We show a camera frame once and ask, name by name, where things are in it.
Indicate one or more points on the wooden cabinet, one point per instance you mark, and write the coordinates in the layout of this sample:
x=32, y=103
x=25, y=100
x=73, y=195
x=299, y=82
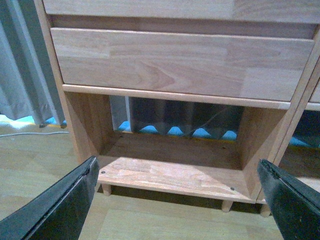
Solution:
x=262, y=55
x=307, y=130

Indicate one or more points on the grey curtain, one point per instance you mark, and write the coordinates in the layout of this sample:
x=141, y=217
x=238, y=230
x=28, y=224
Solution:
x=27, y=84

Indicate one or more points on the left wooden cabinet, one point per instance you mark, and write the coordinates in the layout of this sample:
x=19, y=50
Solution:
x=262, y=55

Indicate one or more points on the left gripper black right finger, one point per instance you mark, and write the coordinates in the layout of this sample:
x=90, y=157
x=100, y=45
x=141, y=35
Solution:
x=294, y=205

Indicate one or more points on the right wooden cabinet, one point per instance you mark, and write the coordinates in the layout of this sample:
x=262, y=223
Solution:
x=307, y=130

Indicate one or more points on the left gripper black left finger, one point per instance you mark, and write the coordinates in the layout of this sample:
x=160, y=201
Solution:
x=59, y=212

